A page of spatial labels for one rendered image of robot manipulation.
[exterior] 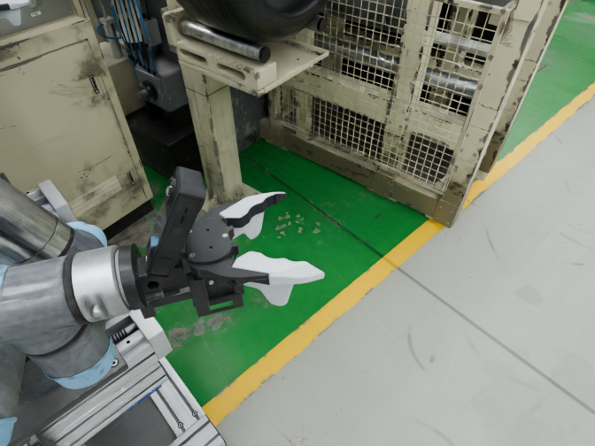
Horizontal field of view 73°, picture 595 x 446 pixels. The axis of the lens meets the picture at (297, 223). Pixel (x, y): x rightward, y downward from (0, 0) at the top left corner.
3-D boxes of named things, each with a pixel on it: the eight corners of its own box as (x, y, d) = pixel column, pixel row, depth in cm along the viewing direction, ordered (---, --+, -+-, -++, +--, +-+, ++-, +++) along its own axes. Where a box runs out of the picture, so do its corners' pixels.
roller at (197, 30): (180, 35, 129) (177, 20, 126) (190, 31, 132) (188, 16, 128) (261, 65, 115) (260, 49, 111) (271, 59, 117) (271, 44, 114)
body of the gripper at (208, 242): (238, 262, 52) (142, 284, 49) (228, 209, 46) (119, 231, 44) (250, 306, 46) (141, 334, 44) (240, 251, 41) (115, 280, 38)
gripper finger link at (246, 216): (271, 215, 56) (224, 251, 51) (267, 179, 53) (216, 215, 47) (289, 223, 55) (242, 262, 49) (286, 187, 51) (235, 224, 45)
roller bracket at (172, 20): (168, 45, 130) (160, 13, 123) (251, 11, 152) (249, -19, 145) (174, 48, 129) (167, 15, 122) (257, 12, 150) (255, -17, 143)
